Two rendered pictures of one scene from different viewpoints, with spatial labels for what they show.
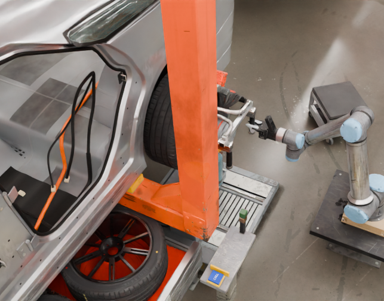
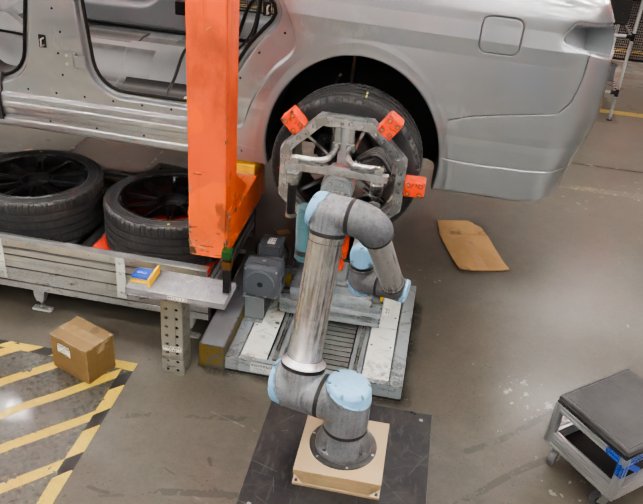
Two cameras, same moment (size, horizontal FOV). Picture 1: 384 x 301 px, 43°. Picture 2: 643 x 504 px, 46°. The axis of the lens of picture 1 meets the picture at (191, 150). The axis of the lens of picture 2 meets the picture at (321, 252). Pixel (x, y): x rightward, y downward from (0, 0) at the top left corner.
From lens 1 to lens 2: 3.08 m
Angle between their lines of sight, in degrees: 52
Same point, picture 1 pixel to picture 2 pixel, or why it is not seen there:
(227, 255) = (182, 283)
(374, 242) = (275, 468)
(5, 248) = (54, 35)
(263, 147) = (482, 376)
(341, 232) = (285, 425)
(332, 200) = not seen: hidden behind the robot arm
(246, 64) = not seen: outside the picture
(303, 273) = (235, 445)
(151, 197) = not seen: hidden behind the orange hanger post
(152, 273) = (137, 227)
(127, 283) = (119, 211)
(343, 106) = (606, 411)
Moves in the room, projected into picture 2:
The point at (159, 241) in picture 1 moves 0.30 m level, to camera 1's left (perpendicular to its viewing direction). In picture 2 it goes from (184, 224) to (171, 195)
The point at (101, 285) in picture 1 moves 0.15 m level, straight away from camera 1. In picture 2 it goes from (115, 198) to (142, 190)
